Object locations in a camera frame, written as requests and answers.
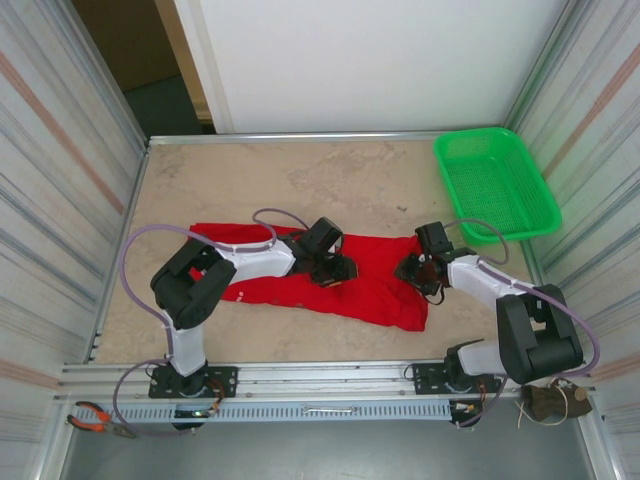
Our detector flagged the beige door frame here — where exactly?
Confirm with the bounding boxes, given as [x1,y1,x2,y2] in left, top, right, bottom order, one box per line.
[153,0,217,122]

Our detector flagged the grey slotted cable duct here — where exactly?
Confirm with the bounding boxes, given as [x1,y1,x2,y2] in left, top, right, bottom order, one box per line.
[107,401,454,425]

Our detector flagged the aluminium mounting rail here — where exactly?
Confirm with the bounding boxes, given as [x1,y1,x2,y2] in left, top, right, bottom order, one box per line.
[53,355,597,402]

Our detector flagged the red t-shirt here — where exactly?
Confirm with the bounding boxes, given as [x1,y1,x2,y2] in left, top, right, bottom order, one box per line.
[188,222,432,334]

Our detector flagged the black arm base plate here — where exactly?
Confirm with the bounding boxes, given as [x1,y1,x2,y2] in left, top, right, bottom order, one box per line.
[412,362,503,396]
[148,366,239,400]

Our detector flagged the small black controller board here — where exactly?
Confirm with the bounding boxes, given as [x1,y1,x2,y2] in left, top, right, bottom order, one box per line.
[171,405,221,432]
[448,399,485,430]

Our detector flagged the aluminium table frame bar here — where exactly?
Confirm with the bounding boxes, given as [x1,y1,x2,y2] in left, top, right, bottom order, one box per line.
[146,130,504,147]

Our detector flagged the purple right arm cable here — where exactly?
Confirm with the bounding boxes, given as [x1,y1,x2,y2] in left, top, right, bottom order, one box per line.
[442,218,601,430]

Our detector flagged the orange-handled pliers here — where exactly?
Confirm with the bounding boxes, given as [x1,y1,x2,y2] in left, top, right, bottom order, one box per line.
[66,400,139,441]

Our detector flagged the beige twine string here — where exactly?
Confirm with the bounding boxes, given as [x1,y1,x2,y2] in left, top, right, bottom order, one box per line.
[516,358,574,427]

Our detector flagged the green plastic mesh basket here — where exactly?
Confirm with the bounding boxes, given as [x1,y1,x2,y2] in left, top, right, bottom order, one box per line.
[432,127,564,247]

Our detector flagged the brown cloth pouch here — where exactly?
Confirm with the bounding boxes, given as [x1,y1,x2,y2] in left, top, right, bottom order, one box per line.
[519,377,594,426]

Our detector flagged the brown board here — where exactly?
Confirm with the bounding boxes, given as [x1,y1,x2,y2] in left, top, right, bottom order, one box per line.
[72,0,181,94]

